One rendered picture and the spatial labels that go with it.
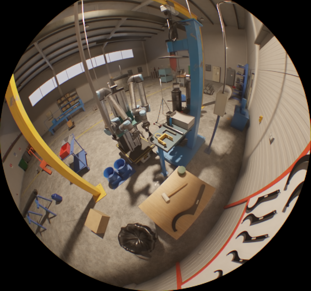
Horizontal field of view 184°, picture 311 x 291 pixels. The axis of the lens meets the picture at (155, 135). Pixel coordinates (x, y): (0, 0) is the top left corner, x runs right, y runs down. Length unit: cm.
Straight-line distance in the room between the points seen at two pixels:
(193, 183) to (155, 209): 52
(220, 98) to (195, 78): 55
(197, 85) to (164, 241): 279
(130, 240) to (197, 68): 271
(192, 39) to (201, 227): 311
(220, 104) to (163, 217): 182
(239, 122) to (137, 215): 399
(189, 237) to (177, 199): 120
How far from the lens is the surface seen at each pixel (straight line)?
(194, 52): 165
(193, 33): 170
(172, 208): 113
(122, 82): 962
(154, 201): 115
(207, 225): 220
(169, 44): 193
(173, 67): 173
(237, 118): 379
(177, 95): 198
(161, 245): 218
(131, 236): 168
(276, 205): 114
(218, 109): 187
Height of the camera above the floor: 207
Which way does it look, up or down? 42 degrees down
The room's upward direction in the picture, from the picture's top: 11 degrees counter-clockwise
